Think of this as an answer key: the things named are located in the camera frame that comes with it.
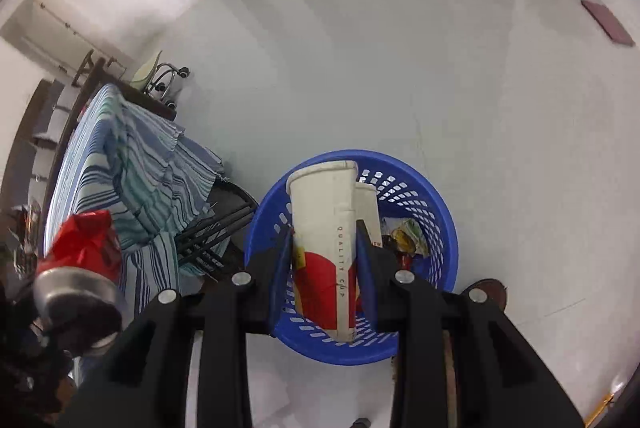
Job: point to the brown wooden sofa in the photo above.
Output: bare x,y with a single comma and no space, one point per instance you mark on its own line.
35,108

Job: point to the white door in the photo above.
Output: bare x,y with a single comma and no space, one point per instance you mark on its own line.
75,33

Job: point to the blue green striped tablecloth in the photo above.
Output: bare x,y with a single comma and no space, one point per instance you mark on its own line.
125,168

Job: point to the green yellow snack packet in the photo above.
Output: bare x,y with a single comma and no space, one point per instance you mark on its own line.
405,235

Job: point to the glass tray with snacks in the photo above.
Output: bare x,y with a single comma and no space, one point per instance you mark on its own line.
25,233

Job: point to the blue plastic basket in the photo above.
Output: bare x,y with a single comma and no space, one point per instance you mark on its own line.
430,218

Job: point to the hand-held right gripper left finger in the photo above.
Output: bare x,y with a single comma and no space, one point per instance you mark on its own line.
281,280

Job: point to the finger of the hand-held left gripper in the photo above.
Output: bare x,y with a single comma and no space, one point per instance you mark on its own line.
45,333

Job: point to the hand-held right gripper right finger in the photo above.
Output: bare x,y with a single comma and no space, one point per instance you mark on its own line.
365,280

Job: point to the crushed red drink can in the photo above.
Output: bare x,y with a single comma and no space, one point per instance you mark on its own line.
82,253

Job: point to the dark red floor mat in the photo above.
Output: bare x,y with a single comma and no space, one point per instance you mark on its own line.
607,23

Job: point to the pale green chair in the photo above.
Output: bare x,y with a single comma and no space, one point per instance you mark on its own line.
150,70

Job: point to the red snack wrapper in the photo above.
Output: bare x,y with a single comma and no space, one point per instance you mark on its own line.
405,261

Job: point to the round brown stool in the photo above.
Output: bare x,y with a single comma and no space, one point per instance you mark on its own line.
492,293

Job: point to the white red paper cup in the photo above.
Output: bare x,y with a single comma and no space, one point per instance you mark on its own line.
320,218

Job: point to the yellow stick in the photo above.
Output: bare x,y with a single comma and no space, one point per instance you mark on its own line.
600,408

